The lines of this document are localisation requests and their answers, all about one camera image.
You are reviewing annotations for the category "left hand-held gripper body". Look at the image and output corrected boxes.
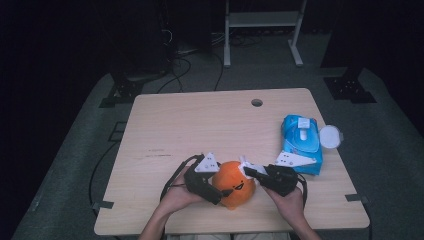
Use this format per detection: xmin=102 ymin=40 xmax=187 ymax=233
xmin=183 ymin=151 xmax=223 ymax=205

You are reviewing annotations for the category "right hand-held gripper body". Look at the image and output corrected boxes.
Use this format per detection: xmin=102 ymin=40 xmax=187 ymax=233
xmin=262 ymin=150 xmax=318 ymax=197

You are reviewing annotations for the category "white wet wipe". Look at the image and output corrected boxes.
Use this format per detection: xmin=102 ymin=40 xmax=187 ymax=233
xmin=237 ymin=155 xmax=268 ymax=178

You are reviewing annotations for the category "orange plush toy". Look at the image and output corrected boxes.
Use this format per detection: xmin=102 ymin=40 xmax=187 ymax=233
xmin=211 ymin=160 xmax=257 ymax=211

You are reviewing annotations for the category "blue wet wipes pack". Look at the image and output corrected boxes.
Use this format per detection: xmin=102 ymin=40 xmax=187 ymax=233
xmin=280 ymin=114 xmax=324 ymax=176

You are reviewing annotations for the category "person's left hand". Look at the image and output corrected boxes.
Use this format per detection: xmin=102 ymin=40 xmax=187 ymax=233
xmin=159 ymin=174 xmax=205 ymax=218

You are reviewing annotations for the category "person's right hand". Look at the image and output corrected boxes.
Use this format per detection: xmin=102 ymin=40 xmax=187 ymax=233
xmin=264 ymin=185 xmax=307 ymax=228

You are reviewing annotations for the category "white round lid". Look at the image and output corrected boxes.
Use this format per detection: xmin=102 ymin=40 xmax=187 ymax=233
xmin=318 ymin=124 xmax=345 ymax=150

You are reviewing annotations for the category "grey tape strip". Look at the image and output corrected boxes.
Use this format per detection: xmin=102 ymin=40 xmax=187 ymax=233
xmin=344 ymin=193 xmax=370 ymax=205
xmin=92 ymin=200 xmax=115 ymax=211

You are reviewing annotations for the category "black stand base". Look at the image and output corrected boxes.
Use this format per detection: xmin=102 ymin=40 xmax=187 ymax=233
xmin=322 ymin=67 xmax=378 ymax=105
xmin=98 ymin=73 xmax=145 ymax=109

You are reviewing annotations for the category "dark equipment cabinet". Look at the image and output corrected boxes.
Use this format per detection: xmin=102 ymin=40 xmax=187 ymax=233
xmin=108 ymin=0 xmax=175 ymax=78

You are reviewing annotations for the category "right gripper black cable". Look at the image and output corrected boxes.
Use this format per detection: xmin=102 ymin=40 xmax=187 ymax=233
xmin=295 ymin=172 xmax=309 ymax=210

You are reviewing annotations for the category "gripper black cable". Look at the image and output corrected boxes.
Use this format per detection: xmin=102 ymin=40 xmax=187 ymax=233
xmin=295 ymin=172 xmax=309 ymax=210
xmin=159 ymin=153 xmax=205 ymax=202

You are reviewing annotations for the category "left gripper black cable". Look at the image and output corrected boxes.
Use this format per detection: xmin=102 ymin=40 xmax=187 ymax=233
xmin=159 ymin=153 xmax=205 ymax=202

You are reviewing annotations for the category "black floor cable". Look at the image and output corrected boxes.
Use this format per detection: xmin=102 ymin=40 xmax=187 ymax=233
xmin=87 ymin=141 xmax=122 ymax=208

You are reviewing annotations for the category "bundle of floor cables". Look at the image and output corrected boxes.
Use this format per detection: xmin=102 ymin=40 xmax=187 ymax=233
xmin=155 ymin=29 xmax=225 ymax=95

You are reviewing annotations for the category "light metal frame stand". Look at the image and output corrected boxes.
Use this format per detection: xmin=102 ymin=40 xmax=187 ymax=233
xmin=223 ymin=0 xmax=308 ymax=69

